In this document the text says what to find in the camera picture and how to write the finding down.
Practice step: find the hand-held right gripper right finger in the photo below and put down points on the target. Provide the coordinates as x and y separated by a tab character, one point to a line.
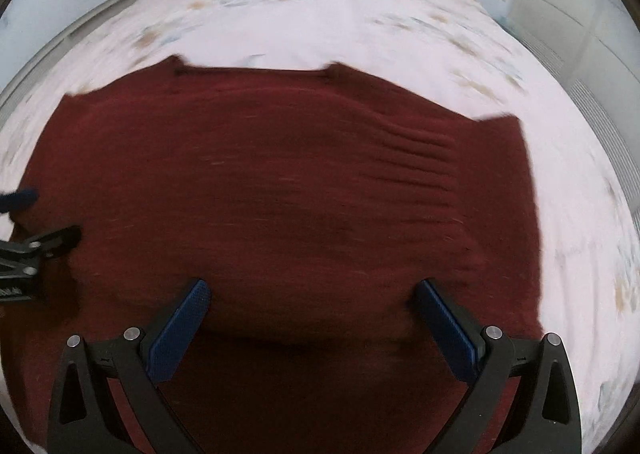
447	331

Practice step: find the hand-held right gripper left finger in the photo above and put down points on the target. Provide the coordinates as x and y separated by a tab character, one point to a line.
177	334

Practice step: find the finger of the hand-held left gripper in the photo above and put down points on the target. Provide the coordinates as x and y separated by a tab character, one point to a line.
50	239
20	200

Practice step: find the dark red knit sweater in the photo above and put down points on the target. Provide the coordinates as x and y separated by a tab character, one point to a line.
280	184

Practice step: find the bed with floral sheet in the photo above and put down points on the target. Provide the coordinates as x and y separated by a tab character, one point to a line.
325	9

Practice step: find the white wardrobe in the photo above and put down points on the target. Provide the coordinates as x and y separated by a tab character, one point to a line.
575	9

